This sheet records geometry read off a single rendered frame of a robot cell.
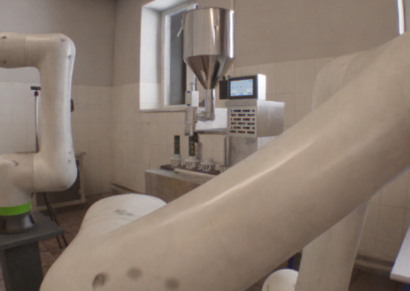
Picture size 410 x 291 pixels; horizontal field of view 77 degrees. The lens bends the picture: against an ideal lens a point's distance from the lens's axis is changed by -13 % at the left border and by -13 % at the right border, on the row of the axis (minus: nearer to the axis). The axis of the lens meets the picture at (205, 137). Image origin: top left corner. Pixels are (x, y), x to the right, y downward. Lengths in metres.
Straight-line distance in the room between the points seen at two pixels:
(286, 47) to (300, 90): 0.44
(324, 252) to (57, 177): 0.80
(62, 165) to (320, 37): 2.33
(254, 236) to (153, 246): 0.08
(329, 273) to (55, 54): 0.93
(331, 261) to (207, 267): 0.29
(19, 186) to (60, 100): 0.31
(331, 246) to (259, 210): 0.27
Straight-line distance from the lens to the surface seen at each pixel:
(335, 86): 0.43
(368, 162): 0.25
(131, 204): 0.40
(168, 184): 1.34
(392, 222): 2.61
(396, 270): 1.21
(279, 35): 2.94
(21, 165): 1.01
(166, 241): 0.23
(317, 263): 0.50
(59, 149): 0.99
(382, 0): 2.68
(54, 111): 0.99
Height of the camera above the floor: 1.29
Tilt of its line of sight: 4 degrees down
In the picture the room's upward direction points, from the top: straight up
